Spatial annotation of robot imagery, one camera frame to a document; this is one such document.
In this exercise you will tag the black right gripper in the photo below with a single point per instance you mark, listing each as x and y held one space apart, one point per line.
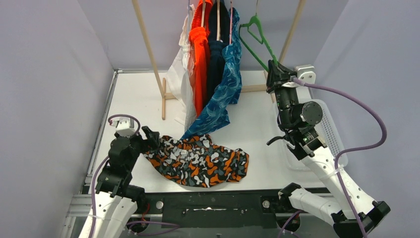
279 75

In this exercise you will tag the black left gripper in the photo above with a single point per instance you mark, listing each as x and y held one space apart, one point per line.
145 138

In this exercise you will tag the camouflage orange grey shorts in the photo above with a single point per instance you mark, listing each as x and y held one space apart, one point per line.
198 162

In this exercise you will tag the green hanger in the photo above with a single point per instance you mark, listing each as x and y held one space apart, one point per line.
255 29

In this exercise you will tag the clear plastic basket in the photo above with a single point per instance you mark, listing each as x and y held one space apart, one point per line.
328 131

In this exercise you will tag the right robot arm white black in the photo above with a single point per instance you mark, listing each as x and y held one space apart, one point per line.
352 212

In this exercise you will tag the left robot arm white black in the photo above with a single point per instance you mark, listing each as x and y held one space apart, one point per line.
114 199

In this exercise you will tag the blue patterned shorts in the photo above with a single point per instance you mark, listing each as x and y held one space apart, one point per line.
214 116

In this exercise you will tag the navy blue shorts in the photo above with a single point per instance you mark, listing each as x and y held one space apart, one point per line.
216 63

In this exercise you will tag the white shorts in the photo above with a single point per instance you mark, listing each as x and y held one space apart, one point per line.
179 74

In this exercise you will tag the pink hanger of blue shorts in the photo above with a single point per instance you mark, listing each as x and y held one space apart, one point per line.
231 21

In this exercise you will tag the wooden hanger of navy shorts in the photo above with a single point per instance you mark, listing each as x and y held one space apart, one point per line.
218 20

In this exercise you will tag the wooden hanger of orange shorts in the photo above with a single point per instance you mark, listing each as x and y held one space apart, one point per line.
203 13

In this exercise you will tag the wooden clothes rack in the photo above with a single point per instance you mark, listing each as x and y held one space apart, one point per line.
161 82

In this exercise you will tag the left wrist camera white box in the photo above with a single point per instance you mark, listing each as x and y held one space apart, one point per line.
124 126

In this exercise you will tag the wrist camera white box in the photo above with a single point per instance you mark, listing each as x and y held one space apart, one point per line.
124 126
306 73

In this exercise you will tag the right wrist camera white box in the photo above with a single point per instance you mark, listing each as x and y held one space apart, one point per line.
306 73

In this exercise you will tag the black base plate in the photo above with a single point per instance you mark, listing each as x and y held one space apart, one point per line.
215 209

